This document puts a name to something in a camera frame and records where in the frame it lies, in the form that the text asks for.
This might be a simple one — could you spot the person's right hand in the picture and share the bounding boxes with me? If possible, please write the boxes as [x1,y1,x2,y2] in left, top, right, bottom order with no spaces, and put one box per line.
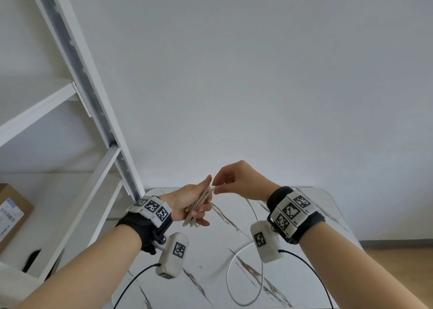
[211,160,281,202]

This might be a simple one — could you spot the person's left hand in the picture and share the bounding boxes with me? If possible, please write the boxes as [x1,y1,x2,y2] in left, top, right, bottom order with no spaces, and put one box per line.
[168,175,214,227]

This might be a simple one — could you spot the beige cable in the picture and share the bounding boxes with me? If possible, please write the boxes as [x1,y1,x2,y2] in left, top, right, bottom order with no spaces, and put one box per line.
[182,184,268,307]

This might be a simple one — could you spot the person's left forearm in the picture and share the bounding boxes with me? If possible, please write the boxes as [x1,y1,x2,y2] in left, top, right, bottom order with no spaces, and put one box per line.
[14,222,143,309]

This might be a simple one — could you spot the person's right forearm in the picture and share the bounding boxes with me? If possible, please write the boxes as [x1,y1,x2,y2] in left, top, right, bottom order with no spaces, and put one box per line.
[299,220,429,309]

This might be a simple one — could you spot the white metal shelf rack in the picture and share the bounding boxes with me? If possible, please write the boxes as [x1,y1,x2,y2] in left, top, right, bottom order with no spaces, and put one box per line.
[0,0,147,282]

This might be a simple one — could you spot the brown cardboard box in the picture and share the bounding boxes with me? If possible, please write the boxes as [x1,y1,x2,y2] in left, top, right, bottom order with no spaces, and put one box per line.
[0,183,35,254]

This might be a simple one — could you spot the white storage bin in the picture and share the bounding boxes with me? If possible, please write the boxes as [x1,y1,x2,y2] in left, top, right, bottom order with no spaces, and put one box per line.
[0,249,46,300]

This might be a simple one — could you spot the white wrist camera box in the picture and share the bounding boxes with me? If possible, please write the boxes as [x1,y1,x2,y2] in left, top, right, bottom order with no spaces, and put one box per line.
[155,232,189,281]
[250,220,283,264]

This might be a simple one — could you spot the black wrist strap marker blocks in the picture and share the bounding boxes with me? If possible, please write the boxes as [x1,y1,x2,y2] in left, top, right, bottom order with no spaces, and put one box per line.
[115,195,174,255]
[266,186,326,245]

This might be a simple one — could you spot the thin black cable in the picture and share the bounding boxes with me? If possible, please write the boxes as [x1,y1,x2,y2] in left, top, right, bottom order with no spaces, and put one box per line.
[116,264,160,309]
[278,249,336,309]

